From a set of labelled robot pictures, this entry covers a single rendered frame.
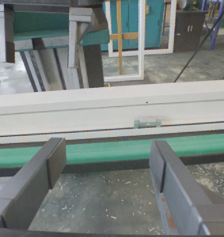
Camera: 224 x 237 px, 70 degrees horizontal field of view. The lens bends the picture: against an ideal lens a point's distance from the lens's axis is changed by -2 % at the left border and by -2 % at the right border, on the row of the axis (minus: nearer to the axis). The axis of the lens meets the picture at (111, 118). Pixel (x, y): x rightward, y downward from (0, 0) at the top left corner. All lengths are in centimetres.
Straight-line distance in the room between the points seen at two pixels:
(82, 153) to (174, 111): 18
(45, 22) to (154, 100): 83
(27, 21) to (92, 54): 43
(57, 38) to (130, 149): 67
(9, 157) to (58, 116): 11
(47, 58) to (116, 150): 95
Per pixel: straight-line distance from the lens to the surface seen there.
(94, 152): 29
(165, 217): 28
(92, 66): 125
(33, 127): 35
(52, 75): 119
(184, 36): 396
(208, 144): 33
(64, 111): 30
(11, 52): 40
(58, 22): 101
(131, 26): 387
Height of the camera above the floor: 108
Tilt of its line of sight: 38 degrees down
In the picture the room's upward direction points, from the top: 4 degrees counter-clockwise
